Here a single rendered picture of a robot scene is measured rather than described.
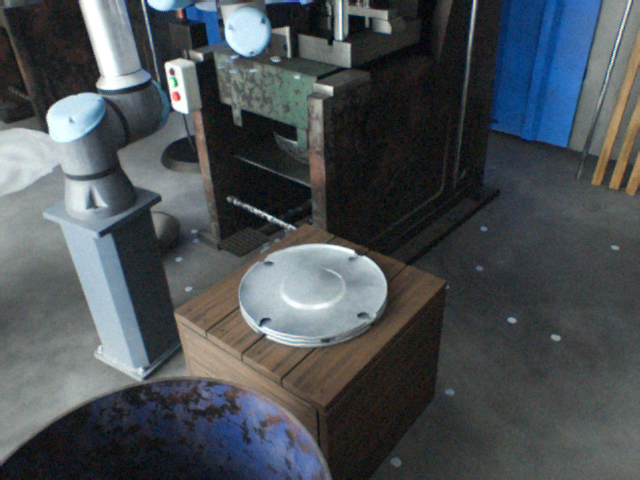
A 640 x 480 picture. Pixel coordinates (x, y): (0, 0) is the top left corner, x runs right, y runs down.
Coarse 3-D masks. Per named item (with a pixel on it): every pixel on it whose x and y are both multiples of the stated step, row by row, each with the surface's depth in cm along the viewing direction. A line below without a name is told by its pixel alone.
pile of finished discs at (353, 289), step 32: (288, 256) 119; (320, 256) 118; (352, 256) 119; (256, 288) 110; (288, 288) 109; (320, 288) 108; (352, 288) 109; (384, 288) 108; (256, 320) 102; (288, 320) 102; (320, 320) 101; (352, 320) 101
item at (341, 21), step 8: (336, 0) 131; (344, 0) 130; (336, 8) 132; (344, 8) 131; (336, 16) 133; (344, 16) 132; (336, 24) 134; (344, 24) 133; (336, 32) 135; (344, 32) 134
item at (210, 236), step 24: (216, 48) 158; (216, 96) 165; (192, 120) 166; (216, 120) 168; (264, 120) 183; (216, 144) 170; (240, 144) 177; (216, 168) 173; (240, 168) 181; (216, 192) 177; (240, 192) 185; (264, 192) 195; (288, 192) 204; (216, 216) 181; (240, 216) 189; (216, 240) 187
